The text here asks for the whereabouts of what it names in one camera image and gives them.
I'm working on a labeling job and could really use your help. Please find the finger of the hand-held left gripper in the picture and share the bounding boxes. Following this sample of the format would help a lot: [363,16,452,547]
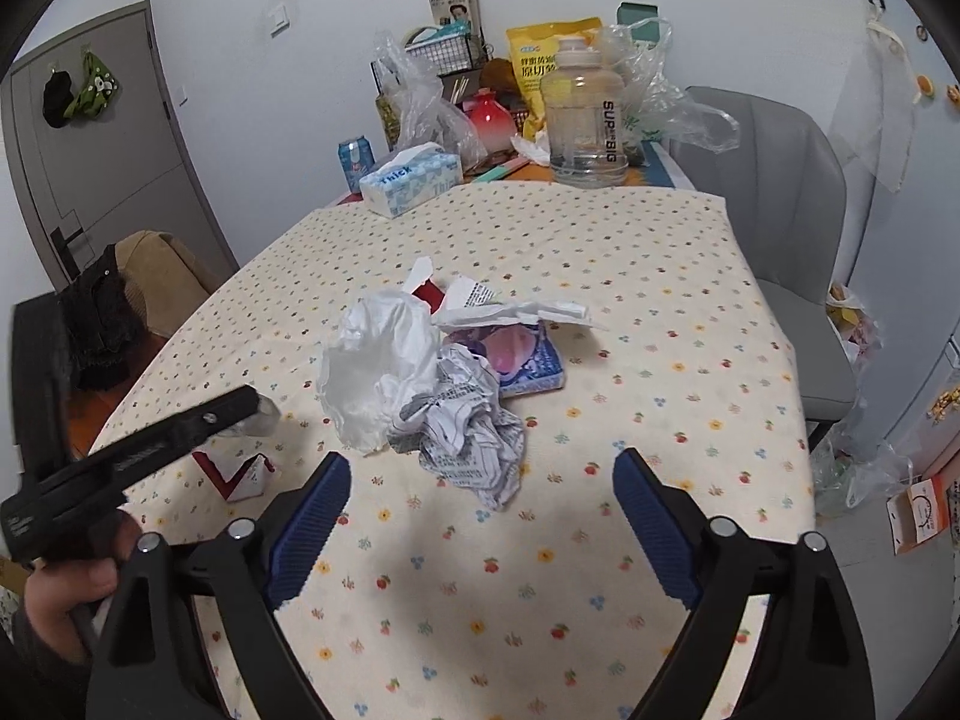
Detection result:
[86,386,262,481]

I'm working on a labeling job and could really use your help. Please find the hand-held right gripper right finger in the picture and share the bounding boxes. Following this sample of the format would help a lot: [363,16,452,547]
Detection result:
[611,448,878,720]

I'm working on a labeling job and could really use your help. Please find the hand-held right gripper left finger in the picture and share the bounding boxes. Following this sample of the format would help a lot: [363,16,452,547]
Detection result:
[84,452,353,720]

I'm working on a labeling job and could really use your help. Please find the small grey wrapper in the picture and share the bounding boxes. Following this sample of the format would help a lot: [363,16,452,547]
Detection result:
[225,399,282,437]

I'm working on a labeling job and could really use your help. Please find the red white carton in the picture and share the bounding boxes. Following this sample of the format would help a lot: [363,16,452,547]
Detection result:
[191,450,277,503]

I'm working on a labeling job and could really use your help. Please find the white tissue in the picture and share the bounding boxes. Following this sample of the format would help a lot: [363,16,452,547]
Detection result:
[316,289,443,455]

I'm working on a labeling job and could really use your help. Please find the person's left forearm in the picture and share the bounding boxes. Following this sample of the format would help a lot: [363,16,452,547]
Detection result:
[0,600,95,720]

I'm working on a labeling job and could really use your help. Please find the person's left hand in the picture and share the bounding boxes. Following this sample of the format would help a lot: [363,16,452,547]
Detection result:
[26,514,143,616]

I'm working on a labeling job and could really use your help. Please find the wooden chair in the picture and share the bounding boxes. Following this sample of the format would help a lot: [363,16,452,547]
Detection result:
[60,330,173,458]

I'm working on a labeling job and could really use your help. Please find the black garment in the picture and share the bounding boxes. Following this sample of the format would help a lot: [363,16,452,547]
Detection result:
[56,244,151,391]

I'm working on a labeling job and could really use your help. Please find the crumpled printed paper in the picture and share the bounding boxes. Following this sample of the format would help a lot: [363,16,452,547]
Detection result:
[386,345,527,511]

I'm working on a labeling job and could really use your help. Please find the blue pink packet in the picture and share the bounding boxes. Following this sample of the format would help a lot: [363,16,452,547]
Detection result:
[442,319,567,400]

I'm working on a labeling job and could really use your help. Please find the crumpled plastic bag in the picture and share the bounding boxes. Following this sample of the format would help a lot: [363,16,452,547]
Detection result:
[814,431,912,518]

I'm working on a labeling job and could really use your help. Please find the long white strip wrapper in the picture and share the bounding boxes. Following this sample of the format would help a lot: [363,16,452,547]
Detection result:
[435,298,612,332]

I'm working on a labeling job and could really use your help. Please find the floral tablecloth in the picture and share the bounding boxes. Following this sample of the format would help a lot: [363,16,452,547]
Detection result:
[86,184,815,720]

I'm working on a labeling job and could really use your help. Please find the orange white box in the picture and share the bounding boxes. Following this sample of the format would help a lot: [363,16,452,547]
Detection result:
[887,476,960,557]

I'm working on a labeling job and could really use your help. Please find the filled plastic bag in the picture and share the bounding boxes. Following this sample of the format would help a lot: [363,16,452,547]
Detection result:
[825,283,882,368]

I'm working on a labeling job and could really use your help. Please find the torn white red wrapper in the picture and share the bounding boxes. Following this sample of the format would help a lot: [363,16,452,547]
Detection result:
[401,255,500,316]

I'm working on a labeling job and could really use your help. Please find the grey door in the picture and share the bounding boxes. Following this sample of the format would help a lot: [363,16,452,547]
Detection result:
[0,0,241,293]

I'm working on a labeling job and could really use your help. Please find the blue drink can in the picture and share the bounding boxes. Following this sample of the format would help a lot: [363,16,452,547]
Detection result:
[337,136,376,194]

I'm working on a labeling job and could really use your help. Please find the blue white tissue pack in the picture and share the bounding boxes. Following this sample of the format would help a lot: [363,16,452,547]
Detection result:
[358,142,464,220]

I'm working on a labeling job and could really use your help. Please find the black hanging cloth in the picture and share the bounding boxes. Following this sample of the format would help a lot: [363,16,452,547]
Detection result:
[41,69,76,128]

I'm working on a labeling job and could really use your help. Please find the grey chair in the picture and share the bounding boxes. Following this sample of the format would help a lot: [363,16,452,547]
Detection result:
[667,86,863,451]

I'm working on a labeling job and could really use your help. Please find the green hanging cloth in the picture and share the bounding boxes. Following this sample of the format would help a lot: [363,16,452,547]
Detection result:
[64,49,121,123]

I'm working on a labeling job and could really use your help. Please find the clear plastic bag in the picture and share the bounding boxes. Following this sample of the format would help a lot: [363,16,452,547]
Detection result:
[371,30,488,170]
[600,22,742,166]

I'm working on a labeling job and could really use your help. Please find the small white paper scrap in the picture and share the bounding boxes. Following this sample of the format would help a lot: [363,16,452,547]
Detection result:
[511,131,556,166]

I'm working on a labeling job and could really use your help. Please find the white refrigerator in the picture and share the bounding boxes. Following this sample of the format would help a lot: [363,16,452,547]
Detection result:
[847,0,960,481]

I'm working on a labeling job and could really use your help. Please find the clear plastic jar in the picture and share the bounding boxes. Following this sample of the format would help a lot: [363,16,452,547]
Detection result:
[540,35,627,188]

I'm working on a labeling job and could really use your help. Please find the red round vase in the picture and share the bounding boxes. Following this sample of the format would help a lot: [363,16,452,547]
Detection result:
[463,88,518,155]

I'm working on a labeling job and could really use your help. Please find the yellow snack bag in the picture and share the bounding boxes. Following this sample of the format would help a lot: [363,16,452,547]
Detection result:
[505,17,605,142]

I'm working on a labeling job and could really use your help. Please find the hanging translucent bag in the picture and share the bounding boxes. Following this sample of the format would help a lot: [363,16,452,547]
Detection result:
[829,11,920,196]

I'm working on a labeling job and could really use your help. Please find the teal box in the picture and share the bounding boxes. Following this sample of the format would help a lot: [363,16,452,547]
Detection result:
[616,2,672,46]

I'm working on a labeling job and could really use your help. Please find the black door handle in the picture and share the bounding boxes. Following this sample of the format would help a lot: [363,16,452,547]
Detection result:
[49,229,87,278]

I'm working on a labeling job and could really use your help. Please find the black wire basket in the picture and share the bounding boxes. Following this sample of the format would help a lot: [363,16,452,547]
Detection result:
[369,26,492,98]

